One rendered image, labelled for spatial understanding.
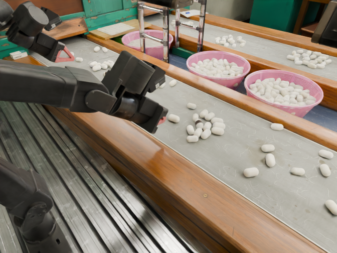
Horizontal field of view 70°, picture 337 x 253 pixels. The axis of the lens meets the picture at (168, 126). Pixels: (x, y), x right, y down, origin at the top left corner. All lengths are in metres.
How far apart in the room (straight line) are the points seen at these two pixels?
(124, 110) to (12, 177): 0.23
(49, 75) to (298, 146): 0.64
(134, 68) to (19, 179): 0.29
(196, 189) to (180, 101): 0.39
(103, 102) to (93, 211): 0.31
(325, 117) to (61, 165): 0.92
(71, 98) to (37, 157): 0.44
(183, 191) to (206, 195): 0.05
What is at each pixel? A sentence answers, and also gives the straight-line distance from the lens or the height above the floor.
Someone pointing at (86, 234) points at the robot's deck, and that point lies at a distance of 0.64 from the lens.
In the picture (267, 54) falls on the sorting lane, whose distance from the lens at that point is 1.30.
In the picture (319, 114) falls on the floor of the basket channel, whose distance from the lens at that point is 1.06.
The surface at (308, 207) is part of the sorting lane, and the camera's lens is 0.64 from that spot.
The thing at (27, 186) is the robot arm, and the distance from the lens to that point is 0.52.
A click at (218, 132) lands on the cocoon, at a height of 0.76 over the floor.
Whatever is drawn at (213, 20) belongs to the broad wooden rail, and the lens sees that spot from 1.67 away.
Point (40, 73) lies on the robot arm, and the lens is 0.42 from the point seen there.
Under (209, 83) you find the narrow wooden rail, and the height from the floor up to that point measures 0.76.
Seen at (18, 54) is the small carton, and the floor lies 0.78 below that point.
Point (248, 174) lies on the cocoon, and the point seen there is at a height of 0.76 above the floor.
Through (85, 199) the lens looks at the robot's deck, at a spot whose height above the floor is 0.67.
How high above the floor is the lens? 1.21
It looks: 39 degrees down
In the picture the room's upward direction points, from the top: straight up
